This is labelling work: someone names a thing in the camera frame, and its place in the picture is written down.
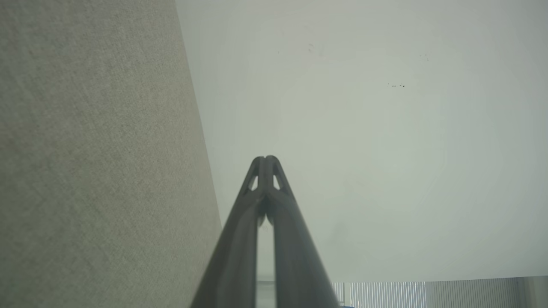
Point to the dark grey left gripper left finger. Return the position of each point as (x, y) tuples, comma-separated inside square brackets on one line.
[(239, 239)]

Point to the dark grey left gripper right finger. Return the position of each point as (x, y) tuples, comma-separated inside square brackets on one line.
[(295, 248)]

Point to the white vertical blinds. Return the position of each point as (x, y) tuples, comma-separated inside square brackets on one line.
[(385, 295)]

